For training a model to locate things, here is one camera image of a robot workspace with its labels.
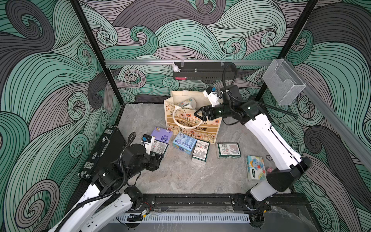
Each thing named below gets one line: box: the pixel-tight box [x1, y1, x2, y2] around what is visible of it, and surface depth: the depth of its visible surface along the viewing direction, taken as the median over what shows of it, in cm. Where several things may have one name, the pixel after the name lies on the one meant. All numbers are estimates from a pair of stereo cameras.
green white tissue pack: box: [191, 139, 211, 166], surface depth 87 cm
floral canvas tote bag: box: [163, 90, 223, 145], surface depth 92 cm
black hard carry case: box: [77, 124, 127, 181], surface depth 72 cm
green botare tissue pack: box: [150, 139, 170, 157], surface depth 89 cm
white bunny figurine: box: [171, 61, 182, 73], surface depth 87 cm
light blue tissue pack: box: [172, 132, 198, 155], surface depth 92 cm
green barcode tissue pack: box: [217, 142, 242, 159], surface depth 89 cm
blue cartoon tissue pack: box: [246, 155, 267, 182], surface depth 83 cm
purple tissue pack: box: [150, 126, 174, 145], surface depth 95 cm
